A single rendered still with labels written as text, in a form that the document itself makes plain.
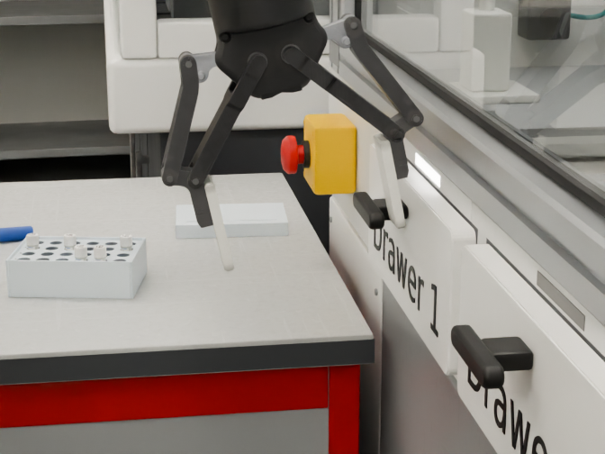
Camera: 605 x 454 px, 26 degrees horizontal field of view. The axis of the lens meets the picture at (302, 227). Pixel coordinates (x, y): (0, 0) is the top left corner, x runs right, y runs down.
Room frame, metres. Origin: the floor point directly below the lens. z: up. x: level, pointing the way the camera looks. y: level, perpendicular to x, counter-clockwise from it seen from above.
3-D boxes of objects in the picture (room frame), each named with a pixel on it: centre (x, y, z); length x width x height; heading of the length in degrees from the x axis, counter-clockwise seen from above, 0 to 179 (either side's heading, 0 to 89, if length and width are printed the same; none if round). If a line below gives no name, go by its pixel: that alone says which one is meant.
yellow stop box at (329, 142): (1.34, -0.03, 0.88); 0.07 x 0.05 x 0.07; 9
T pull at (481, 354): (0.70, -0.11, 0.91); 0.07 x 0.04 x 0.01; 9
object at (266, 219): (1.46, 0.08, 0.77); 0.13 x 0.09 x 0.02; 95
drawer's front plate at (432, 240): (1.02, -0.09, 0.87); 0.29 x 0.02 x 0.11; 9
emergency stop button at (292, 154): (1.33, 0.01, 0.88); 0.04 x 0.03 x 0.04; 9
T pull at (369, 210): (1.01, -0.06, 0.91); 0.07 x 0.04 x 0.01; 9
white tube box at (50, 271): (1.25, 0.22, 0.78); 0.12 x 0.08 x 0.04; 87
